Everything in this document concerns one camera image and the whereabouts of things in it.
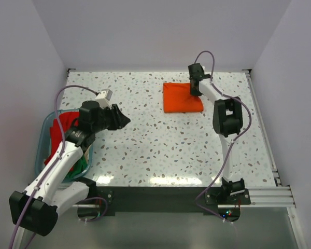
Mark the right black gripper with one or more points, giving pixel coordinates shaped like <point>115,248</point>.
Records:
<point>193,93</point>

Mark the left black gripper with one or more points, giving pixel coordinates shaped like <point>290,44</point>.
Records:
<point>119,120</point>

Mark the orange t shirt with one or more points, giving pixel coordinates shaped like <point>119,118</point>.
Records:
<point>177,99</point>

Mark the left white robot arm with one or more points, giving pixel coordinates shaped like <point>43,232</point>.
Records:
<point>38,207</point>

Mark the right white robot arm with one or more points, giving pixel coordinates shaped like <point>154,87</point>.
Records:
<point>227,124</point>

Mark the red t shirt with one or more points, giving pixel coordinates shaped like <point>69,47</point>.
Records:
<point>66,120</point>

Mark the green t shirt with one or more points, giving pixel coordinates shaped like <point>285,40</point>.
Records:
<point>78,168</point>

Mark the clear blue plastic bin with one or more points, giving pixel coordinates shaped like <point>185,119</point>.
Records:
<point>44,146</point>

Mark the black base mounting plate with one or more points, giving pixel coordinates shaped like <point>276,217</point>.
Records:
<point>162,200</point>

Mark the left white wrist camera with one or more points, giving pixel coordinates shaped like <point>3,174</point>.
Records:
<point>103,98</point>

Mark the aluminium frame rail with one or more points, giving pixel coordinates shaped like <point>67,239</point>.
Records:
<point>269,197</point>

